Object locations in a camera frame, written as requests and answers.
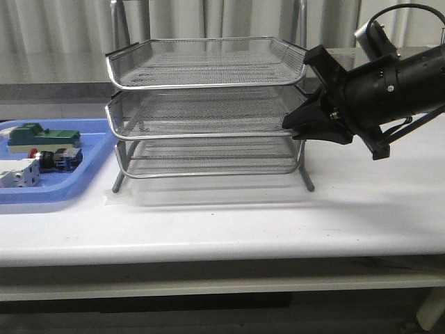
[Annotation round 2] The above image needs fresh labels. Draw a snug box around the red emergency push button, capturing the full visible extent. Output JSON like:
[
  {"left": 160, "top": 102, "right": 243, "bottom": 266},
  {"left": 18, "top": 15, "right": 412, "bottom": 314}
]
[{"left": 28, "top": 148, "right": 83, "bottom": 173}]

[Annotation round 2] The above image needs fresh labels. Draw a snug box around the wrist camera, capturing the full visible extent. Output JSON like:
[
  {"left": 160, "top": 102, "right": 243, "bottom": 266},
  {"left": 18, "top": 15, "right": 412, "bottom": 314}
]
[{"left": 354, "top": 21, "right": 398, "bottom": 61}]

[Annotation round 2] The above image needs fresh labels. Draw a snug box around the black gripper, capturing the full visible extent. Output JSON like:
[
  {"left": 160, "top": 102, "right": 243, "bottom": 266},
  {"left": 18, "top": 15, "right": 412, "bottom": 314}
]
[{"left": 282, "top": 45, "right": 413, "bottom": 160}]

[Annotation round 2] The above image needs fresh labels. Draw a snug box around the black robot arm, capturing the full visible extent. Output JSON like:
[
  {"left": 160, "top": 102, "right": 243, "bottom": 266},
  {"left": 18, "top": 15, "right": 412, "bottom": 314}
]
[{"left": 282, "top": 45, "right": 444, "bottom": 160}]

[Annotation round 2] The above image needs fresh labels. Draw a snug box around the silver wire rack frame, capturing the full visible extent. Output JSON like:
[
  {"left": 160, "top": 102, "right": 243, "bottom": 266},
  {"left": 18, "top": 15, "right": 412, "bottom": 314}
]
[{"left": 111, "top": 1, "right": 314, "bottom": 191}]

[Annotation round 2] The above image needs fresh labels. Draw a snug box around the white circuit breaker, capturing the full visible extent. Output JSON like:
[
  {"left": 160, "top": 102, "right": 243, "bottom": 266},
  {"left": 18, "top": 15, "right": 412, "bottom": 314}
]
[{"left": 1, "top": 159, "right": 40, "bottom": 188}]

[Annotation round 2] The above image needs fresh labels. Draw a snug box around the green terminal block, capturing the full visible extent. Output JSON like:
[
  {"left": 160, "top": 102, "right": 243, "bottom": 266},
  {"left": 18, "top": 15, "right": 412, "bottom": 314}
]
[{"left": 8, "top": 122, "right": 81, "bottom": 153}]

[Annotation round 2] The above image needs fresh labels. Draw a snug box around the blue plastic tray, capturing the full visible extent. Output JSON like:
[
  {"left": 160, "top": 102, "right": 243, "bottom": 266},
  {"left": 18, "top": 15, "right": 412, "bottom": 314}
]
[{"left": 1, "top": 118, "right": 117, "bottom": 204}]

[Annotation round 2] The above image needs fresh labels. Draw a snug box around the grey stone counter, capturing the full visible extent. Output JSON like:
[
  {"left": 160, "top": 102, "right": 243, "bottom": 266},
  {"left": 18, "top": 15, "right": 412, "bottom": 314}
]
[{"left": 0, "top": 47, "right": 445, "bottom": 103}]

